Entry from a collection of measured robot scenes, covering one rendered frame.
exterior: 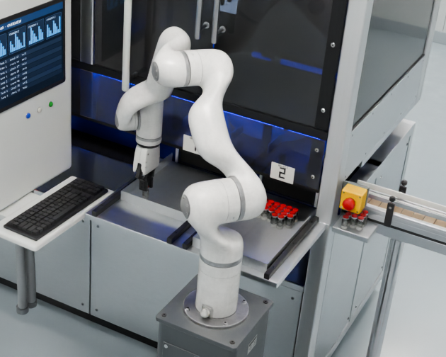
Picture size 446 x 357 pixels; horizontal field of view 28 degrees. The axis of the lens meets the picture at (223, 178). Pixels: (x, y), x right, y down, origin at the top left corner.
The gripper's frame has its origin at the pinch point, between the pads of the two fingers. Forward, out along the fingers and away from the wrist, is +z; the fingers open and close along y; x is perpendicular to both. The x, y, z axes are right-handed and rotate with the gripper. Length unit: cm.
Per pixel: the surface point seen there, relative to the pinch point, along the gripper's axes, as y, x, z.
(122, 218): 15.2, 0.5, 6.3
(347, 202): -17, 66, -7
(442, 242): -32, 95, 5
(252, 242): 3.8, 42.7, 5.9
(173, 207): 0.0, 11.0, 5.8
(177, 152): -28.0, -3.9, 0.8
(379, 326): -36, 80, 49
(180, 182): -16.4, 4.3, 5.4
